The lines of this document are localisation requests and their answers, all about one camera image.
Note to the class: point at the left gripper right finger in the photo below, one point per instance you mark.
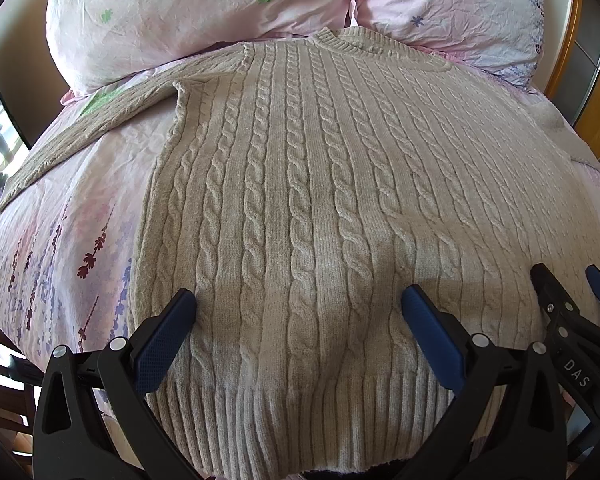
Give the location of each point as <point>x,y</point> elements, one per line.
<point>506,419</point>

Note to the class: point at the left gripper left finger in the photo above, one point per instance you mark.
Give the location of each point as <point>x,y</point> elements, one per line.
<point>70,438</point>

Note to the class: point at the right floral pink pillow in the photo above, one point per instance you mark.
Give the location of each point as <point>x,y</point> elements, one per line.
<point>505,38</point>

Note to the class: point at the floral pink pillow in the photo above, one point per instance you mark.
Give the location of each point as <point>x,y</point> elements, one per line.
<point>505,38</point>
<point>97,42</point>

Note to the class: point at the left floral pink pillow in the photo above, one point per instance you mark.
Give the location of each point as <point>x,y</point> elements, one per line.
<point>97,42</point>

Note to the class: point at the wooden wardrobe frame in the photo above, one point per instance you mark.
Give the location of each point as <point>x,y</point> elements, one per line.
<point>574,85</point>

